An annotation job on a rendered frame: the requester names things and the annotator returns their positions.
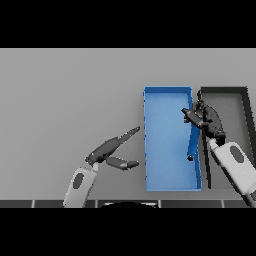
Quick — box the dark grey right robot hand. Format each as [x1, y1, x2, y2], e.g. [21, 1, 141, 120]
[181, 90, 227, 147]

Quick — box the blue bin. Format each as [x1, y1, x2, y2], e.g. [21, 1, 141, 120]
[143, 86, 203, 192]

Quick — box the dark grey bin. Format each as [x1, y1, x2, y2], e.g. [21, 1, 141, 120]
[199, 86, 256, 190]

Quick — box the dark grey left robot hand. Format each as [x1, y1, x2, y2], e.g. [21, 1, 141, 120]
[84, 125, 141, 171]

